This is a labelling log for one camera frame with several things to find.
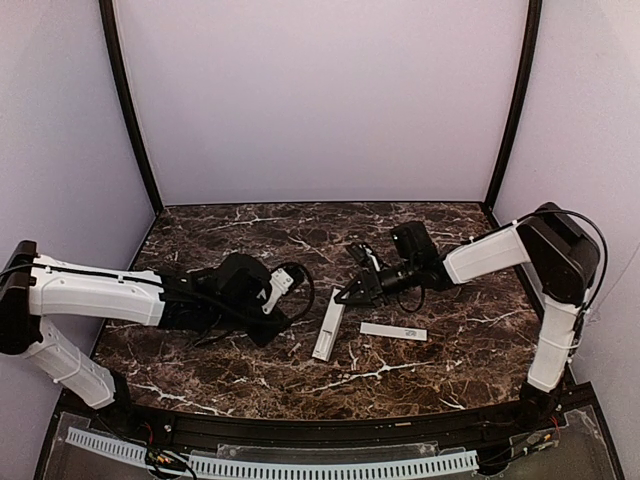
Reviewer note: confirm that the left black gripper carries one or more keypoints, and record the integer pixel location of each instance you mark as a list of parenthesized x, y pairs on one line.
[(273, 325)]

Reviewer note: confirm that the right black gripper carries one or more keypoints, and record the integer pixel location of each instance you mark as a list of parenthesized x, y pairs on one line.
[(368, 282)]

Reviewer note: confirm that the small AAA battery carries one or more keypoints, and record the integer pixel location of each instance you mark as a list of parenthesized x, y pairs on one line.
[(325, 343)]

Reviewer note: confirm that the white battery cover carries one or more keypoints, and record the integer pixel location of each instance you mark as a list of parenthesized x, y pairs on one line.
[(395, 332)]

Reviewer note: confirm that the white remote control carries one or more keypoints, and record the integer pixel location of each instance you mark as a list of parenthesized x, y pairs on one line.
[(331, 324)]

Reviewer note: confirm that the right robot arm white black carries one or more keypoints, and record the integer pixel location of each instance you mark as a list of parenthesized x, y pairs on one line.
[(570, 265)]

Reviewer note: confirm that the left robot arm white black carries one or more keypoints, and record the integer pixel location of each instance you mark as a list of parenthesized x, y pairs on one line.
[(240, 294)]

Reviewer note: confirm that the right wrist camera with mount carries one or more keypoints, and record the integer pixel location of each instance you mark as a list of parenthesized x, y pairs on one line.
[(365, 257)]

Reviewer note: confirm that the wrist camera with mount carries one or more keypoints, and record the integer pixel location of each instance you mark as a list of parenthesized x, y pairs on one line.
[(282, 281), (365, 257)]

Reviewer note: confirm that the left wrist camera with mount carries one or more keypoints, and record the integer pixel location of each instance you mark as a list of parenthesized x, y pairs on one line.
[(282, 281)]

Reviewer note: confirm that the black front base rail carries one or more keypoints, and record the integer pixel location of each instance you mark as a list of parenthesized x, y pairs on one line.
[(576, 424)]

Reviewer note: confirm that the grey slotted cable duct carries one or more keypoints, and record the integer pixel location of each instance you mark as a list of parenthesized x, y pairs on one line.
[(410, 461)]

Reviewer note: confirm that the black right frame post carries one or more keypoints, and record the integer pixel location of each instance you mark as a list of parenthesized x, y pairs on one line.
[(526, 58)]

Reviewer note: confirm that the black frame post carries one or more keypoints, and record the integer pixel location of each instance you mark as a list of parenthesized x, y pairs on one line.
[(526, 58), (125, 98)]

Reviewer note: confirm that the black left frame post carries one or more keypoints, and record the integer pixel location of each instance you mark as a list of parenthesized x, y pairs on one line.
[(125, 98)]

